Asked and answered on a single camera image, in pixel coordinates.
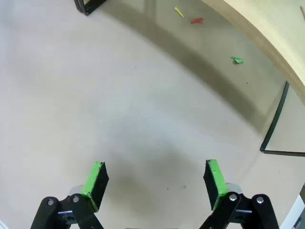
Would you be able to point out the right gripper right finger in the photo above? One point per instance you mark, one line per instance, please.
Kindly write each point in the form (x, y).
(218, 188)

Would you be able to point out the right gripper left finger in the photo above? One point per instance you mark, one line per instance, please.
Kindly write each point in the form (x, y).
(93, 188)

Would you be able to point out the green paper scrap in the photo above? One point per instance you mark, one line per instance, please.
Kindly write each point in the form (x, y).
(238, 60)

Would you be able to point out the red paper scrap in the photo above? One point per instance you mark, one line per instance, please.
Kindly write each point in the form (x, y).
(196, 20)

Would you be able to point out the yellow paper scrap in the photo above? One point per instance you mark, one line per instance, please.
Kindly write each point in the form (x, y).
(179, 12)

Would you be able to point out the wooden shelf black metal frame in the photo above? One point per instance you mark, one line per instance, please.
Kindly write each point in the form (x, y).
(274, 23)

